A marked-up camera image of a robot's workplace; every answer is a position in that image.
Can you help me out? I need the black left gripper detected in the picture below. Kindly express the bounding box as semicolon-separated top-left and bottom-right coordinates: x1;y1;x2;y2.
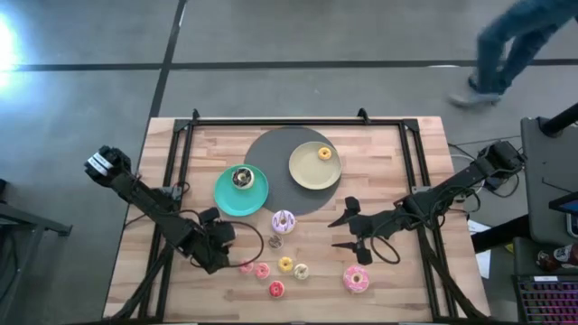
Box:
184;206;238;275

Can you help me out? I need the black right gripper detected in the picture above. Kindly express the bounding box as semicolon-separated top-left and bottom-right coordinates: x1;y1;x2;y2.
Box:
327;195;407;267

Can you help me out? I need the large pink sprinkled donut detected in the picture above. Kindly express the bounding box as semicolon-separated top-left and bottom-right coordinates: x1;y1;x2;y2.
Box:
342;265;370;294

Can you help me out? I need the teal plastic plate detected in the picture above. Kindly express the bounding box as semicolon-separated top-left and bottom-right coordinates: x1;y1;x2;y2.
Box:
213;163;270;218

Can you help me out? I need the pale yellow plastic plate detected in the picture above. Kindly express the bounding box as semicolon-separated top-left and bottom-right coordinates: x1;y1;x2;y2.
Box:
288;140;343;191

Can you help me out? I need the grey round woven placemat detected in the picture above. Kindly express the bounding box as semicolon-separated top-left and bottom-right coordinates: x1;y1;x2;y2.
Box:
243;125;340;217

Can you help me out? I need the white paper sheet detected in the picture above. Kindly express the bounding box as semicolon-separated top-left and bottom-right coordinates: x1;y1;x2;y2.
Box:
467;219;492;280

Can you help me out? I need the grey side cart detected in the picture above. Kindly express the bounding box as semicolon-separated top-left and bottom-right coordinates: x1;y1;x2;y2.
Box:
519;116;578;247

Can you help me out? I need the black metal stand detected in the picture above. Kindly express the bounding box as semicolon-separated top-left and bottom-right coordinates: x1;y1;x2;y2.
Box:
0;179;73;325

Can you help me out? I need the backlit black keyboard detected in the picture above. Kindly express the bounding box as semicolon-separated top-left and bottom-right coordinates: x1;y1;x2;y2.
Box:
512;274;578;325

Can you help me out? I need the brown glass bottle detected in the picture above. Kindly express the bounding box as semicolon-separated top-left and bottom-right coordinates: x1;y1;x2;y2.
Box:
536;243;578;273

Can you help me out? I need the black tablet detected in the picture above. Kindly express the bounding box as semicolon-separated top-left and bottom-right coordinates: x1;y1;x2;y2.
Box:
548;191;578;239

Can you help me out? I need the person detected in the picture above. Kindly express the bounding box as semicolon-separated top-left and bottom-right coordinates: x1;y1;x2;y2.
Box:
448;0;578;109

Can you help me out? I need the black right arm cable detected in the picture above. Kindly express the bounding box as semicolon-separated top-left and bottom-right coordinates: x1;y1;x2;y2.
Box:
369;234;402;265

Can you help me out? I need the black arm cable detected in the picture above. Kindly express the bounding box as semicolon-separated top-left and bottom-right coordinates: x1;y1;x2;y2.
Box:
187;219;266;268
369;234;402;265

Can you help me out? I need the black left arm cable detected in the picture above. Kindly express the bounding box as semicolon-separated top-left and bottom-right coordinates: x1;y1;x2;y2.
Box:
187;219;266;268

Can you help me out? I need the black aluminium table frame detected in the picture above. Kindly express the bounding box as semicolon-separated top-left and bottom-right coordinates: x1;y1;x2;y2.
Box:
107;107;491;324

